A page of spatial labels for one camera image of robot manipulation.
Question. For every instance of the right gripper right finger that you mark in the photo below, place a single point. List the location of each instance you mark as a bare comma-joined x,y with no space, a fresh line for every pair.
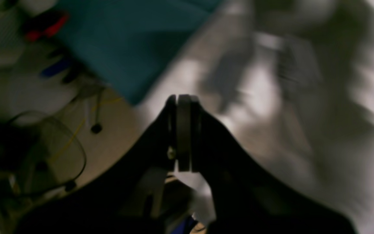
247,199

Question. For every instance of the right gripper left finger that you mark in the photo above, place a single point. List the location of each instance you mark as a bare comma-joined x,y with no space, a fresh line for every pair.
131,197

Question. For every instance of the white T-shirt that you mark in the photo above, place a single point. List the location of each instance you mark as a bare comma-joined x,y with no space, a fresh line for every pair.
293,81

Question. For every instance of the blue clamp top right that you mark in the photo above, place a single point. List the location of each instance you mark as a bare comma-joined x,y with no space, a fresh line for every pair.
69,64

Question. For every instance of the teal table cover cloth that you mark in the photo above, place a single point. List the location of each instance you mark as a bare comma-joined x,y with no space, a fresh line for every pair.
129,43

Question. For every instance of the orange black clamp top right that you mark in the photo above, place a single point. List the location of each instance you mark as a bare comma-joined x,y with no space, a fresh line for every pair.
45,25

